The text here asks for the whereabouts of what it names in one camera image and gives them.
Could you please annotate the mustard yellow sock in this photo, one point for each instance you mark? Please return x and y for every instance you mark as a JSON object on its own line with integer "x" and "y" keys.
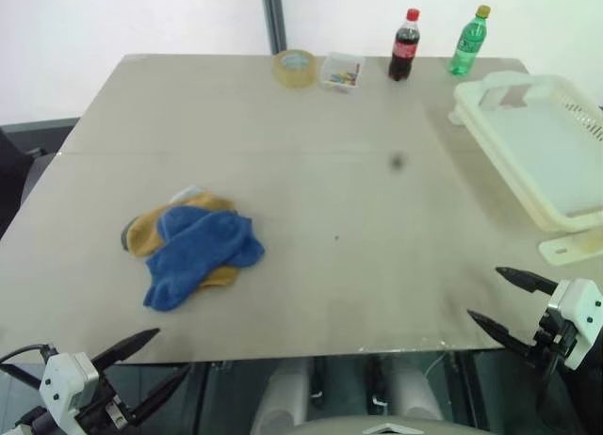
{"x": 221, "y": 278}
{"x": 146, "y": 237}

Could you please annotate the grey sock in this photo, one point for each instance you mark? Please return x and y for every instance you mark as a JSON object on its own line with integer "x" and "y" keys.
{"x": 124, "y": 238}

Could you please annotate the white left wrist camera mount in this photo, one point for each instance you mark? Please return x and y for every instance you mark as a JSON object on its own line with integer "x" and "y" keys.
{"x": 66, "y": 383}

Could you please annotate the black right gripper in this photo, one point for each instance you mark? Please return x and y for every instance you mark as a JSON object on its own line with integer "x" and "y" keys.
{"x": 556, "y": 338}

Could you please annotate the white rounded robot leg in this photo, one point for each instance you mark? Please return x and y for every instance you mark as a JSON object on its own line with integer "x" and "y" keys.
{"x": 282, "y": 397}
{"x": 414, "y": 392}

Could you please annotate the pale blue sock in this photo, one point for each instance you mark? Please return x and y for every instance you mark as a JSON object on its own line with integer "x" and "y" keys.
{"x": 188, "y": 192}

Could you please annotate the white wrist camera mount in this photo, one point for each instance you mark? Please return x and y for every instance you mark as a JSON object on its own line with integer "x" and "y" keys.
{"x": 577, "y": 308}
{"x": 66, "y": 383}

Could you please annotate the cream plastic basket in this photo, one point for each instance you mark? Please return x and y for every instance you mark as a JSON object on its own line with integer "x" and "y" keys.
{"x": 542, "y": 143}

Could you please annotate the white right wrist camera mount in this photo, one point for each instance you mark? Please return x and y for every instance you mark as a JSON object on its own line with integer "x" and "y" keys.
{"x": 577, "y": 308}

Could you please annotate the cola bottle with red cap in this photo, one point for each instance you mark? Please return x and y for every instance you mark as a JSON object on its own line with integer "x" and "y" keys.
{"x": 402, "y": 53}

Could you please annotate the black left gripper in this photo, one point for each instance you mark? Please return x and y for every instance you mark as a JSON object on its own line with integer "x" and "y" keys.
{"x": 106, "y": 407}

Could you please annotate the clear packing tape roll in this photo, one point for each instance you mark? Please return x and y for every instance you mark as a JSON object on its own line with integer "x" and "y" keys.
{"x": 282, "y": 75}

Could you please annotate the dark grey pillar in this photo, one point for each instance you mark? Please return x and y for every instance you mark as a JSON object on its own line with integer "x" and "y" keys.
{"x": 275, "y": 16}

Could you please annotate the pile of coloured clips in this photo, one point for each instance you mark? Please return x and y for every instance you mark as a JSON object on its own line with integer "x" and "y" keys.
{"x": 344, "y": 76}

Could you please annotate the grey robot torso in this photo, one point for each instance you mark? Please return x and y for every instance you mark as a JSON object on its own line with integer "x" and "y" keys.
{"x": 377, "y": 426}

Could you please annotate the white flat plastic bracket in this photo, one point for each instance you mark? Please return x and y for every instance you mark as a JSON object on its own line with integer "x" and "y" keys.
{"x": 572, "y": 249}

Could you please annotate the blue terry sock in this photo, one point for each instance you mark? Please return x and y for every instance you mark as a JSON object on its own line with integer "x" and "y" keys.
{"x": 188, "y": 265}
{"x": 180, "y": 220}

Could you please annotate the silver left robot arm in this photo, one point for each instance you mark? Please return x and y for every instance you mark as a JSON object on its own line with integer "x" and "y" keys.
{"x": 35, "y": 422}

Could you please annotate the green bottle with yellow cap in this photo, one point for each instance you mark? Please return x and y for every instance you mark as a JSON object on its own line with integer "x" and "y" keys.
{"x": 464, "y": 49}

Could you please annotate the clear plastic box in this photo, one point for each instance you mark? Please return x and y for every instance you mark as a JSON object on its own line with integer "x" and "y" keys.
{"x": 330, "y": 89}

